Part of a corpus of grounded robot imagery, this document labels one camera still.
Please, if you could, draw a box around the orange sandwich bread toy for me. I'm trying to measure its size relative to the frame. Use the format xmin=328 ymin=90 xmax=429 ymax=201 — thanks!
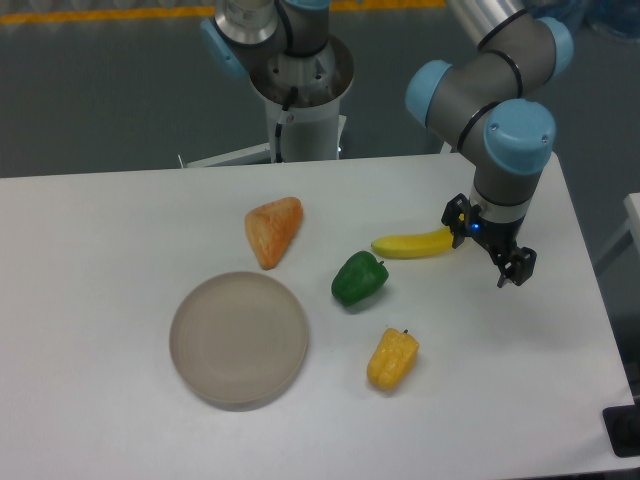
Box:
xmin=244 ymin=197 xmax=304 ymax=270

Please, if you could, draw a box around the beige round plate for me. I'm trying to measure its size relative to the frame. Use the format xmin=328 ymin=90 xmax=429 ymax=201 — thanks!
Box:
xmin=169 ymin=271 xmax=309 ymax=411

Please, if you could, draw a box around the black device at table edge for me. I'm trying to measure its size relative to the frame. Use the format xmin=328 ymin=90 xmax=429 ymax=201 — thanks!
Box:
xmin=602 ymin=405 xmax=640 ymax=458

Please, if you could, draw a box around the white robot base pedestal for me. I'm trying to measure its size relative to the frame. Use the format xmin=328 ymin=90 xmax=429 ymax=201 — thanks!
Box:
xmin=184 ymin=35 xmax=354 ymax=168

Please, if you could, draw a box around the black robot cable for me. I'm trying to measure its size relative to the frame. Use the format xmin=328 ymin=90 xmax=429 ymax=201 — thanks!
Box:
xmin=273 ymin=85 xmax=300 ymax=164

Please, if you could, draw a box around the yellow pepper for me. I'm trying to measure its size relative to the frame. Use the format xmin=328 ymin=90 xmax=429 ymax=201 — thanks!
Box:
xmin=366 ymin=328 xmax=420 ymax=391

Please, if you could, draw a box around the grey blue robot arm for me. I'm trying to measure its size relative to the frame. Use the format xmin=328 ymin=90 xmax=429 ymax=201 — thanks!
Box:
xmin=201 ymin=1 xmax=574 ymax=285

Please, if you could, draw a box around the yellow banana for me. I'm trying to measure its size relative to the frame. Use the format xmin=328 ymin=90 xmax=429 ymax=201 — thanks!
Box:
xmin=371 ymin=227 xmax=453 ymax=260

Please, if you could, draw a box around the white furniture at right edge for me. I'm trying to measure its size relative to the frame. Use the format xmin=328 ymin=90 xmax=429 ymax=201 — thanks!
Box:
xmin=593 ymin=192 xmax=640 ymax=276

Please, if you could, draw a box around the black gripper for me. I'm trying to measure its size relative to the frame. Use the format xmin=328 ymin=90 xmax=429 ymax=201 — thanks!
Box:
xmin=441 ymin=194 xmax=537 ymax=287

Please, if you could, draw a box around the green pepper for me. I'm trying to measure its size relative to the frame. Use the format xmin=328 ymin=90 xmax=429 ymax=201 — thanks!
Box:
xmin=331 ymin=251 xmax=389 ymax=307

